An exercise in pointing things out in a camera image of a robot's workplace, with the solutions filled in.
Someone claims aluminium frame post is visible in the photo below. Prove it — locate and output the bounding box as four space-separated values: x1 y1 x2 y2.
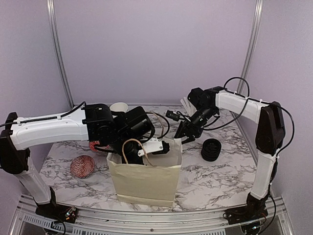
241 0 264 80
46 0 74 108

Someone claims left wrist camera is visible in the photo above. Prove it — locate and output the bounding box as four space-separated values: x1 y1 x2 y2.
137 138 170 157

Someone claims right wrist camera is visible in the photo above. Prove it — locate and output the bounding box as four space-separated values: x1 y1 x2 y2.
166 110 190 121

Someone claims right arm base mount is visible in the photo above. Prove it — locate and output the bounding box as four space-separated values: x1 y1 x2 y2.
223 193 269 225

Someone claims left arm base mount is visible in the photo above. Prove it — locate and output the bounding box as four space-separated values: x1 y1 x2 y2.
35 187 78 224

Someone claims brown paper takeout bag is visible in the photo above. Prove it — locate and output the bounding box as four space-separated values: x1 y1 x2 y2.
106 112 183 208

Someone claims right aluminium frame post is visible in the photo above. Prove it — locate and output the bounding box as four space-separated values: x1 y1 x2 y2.
241 0 264 80

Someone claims red geometric ceramic bowl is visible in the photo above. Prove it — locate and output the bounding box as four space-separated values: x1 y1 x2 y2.
70 155 95 178

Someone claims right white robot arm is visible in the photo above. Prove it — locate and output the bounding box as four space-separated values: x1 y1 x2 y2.
175 77 295 200

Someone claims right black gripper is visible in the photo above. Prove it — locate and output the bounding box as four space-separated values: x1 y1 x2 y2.
175 106 217 145

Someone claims left aluminium frame post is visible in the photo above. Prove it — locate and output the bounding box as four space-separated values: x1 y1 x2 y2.
46 0 74 108

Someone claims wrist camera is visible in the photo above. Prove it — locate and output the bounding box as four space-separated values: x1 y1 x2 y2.
166 110 190 121
137 138 170 157

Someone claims red floral ceramic bowl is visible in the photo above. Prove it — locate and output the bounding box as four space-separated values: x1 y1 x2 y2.
89 141 110 152

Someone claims front aluminium rail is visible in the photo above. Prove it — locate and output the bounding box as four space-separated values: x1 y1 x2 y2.
8 195 295 235

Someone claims stack of black lids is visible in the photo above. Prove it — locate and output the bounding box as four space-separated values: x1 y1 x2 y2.
201 139 222 162

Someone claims stack of white paper cups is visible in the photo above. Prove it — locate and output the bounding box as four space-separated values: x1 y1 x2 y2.
110 102 129 113

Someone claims bundle of white wrapped straws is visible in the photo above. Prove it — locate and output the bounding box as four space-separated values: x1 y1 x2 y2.
180 97 196 116

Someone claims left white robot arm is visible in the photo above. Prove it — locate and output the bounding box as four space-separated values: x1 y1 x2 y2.
0 102 155 218

